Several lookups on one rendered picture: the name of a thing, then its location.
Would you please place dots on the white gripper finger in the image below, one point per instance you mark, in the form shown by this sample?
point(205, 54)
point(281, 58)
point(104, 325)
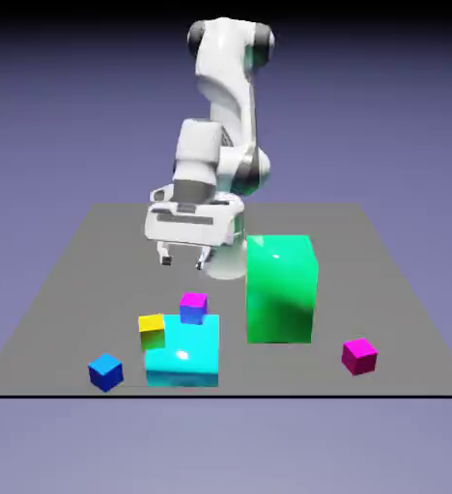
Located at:
point(165, 254)
point(203, 258)

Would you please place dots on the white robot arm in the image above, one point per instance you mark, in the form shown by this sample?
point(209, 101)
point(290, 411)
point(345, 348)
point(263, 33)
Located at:
point(226, 96)

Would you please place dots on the small magenta cube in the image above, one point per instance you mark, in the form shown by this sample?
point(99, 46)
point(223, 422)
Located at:
point(193, 308)
point(359, 356)

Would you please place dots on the large cyan box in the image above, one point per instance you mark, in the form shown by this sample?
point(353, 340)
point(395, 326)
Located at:
point(183, 351)

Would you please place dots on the large green box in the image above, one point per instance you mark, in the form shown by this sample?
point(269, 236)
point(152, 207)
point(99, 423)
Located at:
point(280, 287)

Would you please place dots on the small yellow cube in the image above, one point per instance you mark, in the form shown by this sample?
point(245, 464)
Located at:
point(152, 331)

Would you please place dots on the small blue cube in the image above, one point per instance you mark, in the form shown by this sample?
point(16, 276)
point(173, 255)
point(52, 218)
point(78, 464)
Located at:
point(105, 371)

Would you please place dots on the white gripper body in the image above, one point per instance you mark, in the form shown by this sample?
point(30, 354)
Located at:
point(189, 225)

